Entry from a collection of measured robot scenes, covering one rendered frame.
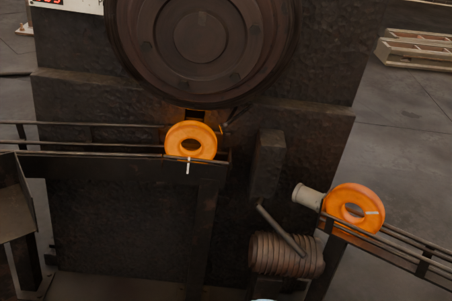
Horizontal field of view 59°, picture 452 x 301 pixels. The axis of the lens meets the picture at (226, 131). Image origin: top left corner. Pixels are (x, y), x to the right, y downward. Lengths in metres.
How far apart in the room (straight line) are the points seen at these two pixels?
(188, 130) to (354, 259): 1.18
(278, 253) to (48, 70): 0.86
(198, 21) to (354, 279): 1.42
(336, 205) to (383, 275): 0.93
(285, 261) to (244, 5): 0.74
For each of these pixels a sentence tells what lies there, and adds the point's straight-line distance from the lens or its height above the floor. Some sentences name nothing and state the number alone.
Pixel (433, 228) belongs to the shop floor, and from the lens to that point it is 2.44.
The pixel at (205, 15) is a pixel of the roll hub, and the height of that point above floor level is 1.17.
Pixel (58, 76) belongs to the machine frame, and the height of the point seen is 0.87.
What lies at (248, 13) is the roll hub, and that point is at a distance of 0.89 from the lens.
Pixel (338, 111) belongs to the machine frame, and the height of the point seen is 0.87.
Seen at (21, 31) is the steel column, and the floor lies 0.03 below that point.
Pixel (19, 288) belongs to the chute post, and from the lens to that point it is 1.81.
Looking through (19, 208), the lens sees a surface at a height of 0.61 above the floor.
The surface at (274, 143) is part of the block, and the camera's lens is 1.15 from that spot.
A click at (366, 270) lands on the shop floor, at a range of 2.03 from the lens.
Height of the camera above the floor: 1.43
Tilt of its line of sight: 33 degrees down
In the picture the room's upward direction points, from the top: 9 degrees clockwise
